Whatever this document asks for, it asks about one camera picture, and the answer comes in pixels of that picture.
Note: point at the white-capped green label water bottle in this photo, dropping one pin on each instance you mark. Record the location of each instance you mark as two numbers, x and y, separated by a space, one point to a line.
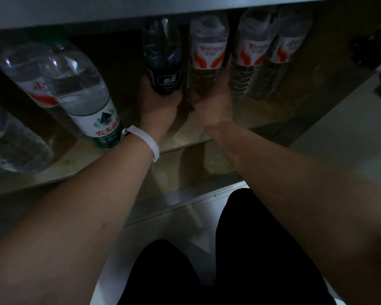
163 60

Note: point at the person's black trousers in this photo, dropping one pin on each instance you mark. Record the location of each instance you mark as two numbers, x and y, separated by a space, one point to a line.
257 250

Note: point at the hinged cabinet door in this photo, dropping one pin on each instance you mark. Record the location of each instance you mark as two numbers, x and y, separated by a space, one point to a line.
352 130

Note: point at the person's left forearm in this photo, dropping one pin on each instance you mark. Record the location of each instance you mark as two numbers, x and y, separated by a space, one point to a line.
66 231

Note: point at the person's left hand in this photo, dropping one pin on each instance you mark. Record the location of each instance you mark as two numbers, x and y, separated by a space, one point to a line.
158 114

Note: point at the person's right forearm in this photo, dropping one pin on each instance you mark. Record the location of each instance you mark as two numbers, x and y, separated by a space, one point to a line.
320 203

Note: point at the beige tiled floor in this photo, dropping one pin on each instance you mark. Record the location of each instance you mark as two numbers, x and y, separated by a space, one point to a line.
165 228

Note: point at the red label water bottle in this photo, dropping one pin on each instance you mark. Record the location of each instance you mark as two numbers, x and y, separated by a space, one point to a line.
208 47
289 44
16 146
250 44
28 79

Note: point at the person's right hand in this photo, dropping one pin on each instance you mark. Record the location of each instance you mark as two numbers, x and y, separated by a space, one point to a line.
212 111

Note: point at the smartwatch with white band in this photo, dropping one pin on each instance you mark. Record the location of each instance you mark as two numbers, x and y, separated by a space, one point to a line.
147 141

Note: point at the green cap water bottle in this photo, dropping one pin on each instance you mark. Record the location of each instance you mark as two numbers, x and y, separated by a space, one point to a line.
82 98

